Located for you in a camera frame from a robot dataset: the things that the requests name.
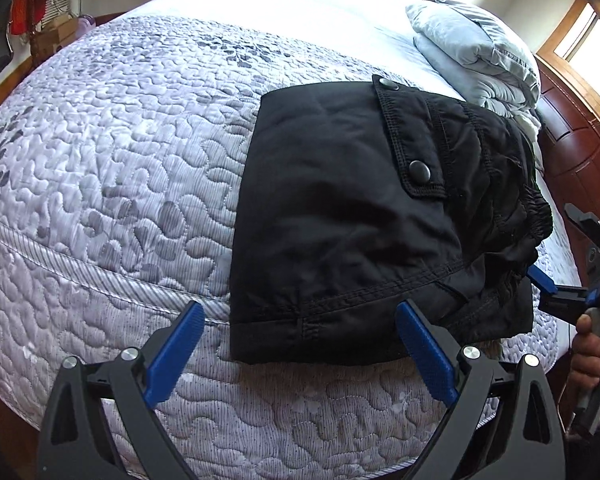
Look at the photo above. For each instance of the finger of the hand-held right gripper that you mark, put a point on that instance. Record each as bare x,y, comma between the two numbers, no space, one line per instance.
542,280

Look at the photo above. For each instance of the folded grey comforter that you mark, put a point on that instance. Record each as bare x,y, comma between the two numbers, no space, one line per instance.
470,50

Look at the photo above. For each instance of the dark wooden headboard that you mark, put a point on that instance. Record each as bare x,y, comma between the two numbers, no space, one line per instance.
580,145

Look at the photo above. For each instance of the bed with pale grey sheet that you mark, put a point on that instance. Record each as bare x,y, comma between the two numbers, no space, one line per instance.
290,10

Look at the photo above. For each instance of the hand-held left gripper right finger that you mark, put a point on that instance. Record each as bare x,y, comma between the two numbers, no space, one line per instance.
425,355

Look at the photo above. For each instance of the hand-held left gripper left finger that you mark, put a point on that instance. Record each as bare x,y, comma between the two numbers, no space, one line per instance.
175,350

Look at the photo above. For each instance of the cardboard box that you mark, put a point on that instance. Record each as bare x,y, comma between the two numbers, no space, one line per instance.
50,37

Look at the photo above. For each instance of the bright side window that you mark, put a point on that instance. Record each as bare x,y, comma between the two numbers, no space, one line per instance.
580,35

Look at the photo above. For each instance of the purple container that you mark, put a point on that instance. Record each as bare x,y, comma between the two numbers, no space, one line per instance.
86,25

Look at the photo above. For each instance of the black pants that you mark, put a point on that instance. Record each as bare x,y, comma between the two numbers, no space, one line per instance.
340,210

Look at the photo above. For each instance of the red hanging cloth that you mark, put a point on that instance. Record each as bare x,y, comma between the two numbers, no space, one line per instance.
27,7

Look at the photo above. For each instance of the person's right hand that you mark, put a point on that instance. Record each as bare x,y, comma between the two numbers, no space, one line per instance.
587,355

